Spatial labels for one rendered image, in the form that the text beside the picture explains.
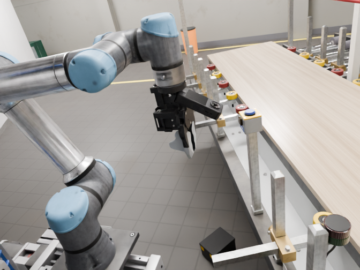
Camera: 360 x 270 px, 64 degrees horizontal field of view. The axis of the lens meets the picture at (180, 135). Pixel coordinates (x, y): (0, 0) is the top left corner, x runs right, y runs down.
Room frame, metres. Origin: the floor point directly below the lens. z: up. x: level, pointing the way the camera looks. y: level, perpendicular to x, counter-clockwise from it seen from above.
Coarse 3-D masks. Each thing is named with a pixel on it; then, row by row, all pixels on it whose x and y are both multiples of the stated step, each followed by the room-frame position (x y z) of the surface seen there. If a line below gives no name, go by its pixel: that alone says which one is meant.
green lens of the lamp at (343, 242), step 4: (328, 236) 0.46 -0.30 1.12; (328, 240) 0.46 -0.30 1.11; (332, 240) 0.45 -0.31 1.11; (336, 240) 0.45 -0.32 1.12; (340, 240) 0.45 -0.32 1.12; (344, 240) 0.44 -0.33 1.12; (348, 240) 0.45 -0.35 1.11; (332, 244) 0.45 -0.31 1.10; (336, 244) 0.45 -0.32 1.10; (340, 244) 0.44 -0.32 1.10; (344, 244) 0.44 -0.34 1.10
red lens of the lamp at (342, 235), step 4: (324, 220) 0.49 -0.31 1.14; (348, 220) 0.48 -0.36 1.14; (324, 224) 0.48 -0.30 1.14; (328, 228) 0.46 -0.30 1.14; (328, 232) 0.46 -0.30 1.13; (332, 232) 0.45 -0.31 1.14; (336, 232) 0.45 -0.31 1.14; (340, 232) 0.45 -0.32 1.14; (344, 232) 0.44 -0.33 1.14; (348, 232) 0.45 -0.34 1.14; (332, 236) 0.45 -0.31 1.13; (336, 236) 0.45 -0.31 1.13; (340, 236) 0.45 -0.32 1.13; (344, 236) 0.44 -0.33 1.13; (348, 236) 0.45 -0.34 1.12
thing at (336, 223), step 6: (330, 216) 0.50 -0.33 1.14; (336, 216) 0.49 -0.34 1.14; (342, 216) 0.49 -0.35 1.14; (330, 222) 0.48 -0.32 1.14; (336, 222) 0.48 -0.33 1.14; (342, 222) 0.47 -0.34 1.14; (348, 222) 0.47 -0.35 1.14; (330, 228) 0.46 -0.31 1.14; (336, 228) 0.46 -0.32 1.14; (342, 228) 0.46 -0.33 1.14; (348, 228) 0.45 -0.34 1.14; (330, 252) 0.47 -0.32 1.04
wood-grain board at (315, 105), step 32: (224, 64) 2.64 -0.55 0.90; (256, 64) 2.45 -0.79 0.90; (288, 64) 2.28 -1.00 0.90; (256, 96) 1.80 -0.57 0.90; (288, 96) 1.70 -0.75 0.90; (320, 96) 1.60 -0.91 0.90; (352, 96) 1.51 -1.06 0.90; (288, 128) 1.32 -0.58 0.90; (320, 128) 1.26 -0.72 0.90; (352, 128) 1.19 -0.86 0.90; (288, 160) 1.07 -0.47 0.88; (320, 160) 1.01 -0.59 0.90; (352, 160) 0.96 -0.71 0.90; (320, 192) 0.82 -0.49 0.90; (352, 192) 0.78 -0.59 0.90; (352, 224) 0.65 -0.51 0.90
